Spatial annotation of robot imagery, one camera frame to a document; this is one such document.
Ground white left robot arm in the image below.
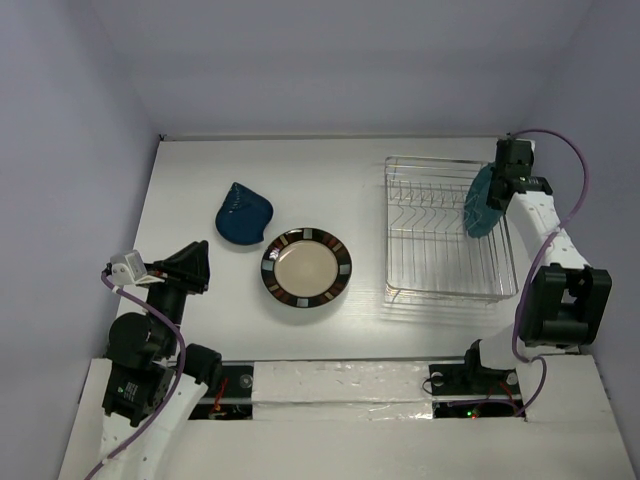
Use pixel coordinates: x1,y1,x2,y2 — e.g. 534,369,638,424
87,240,222,479

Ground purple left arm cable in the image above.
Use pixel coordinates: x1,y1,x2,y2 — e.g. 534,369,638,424
82,267,189,480

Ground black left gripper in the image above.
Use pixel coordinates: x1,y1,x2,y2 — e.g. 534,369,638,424
139,237,211,352

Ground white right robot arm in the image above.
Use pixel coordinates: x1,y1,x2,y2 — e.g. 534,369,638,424
460,132,612,395

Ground dark rimmed beige plate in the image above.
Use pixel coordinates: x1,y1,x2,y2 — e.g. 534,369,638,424
260,227,353,309

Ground wire dish rack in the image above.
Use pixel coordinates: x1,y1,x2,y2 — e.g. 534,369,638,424
384,156,519,304

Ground dark blue leaf-shaped plate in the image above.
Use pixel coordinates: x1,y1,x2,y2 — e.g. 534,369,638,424
215,182,274,246

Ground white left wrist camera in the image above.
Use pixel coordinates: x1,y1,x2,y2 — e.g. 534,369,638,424
106,250,164,287

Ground dark green scalloped plate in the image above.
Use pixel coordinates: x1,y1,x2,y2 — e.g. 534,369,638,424
464,163,502,238

